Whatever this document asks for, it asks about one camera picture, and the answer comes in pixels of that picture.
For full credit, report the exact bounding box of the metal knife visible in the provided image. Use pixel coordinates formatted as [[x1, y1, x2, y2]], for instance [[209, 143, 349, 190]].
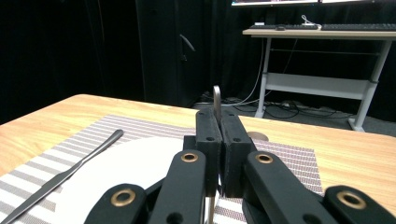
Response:
[[0, 129, 124, 224]]

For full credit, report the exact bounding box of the black keyboard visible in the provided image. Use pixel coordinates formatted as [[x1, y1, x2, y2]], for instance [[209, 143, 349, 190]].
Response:
[[248, 23, 319, 31], [320, 23, 396, 32]]

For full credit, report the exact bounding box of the bundle of floor cables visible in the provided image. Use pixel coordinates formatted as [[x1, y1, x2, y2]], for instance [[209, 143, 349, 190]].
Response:
[[233, 98, 356, 119]]

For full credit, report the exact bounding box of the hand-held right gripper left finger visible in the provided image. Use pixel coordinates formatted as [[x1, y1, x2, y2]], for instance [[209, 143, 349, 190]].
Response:
[[183, 108, 223, 198]]

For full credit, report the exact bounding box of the white charger cable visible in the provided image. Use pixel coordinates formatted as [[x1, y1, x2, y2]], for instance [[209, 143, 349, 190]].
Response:
[[300, 14, 322, 30]]

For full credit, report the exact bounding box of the small round tan disc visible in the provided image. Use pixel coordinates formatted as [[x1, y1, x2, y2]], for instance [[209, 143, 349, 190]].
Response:
[[247, 131, 269, 143]]

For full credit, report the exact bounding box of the grey striped placemat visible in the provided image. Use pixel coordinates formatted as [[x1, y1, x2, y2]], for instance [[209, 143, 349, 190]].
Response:
[[0, 114, 324, 224]]

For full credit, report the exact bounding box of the monitor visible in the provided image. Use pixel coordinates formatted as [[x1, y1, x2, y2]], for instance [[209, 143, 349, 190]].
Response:
[[232, 0, 320, 7], [320, 0, 396, 5]]

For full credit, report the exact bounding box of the desk with white legs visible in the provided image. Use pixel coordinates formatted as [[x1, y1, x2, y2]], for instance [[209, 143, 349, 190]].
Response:
[[242, 27, 396, 133]]

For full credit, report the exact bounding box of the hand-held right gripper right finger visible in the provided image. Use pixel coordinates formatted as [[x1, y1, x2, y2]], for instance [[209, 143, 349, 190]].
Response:
[[219, 110, 258, 199]]

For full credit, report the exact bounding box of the white plate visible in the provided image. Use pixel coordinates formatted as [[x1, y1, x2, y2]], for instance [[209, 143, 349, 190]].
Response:
[[54, 135, 219, 224]]

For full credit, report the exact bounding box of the metal spoon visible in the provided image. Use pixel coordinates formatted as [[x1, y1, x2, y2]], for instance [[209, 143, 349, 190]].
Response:
[[205, 85, 222, 224]]

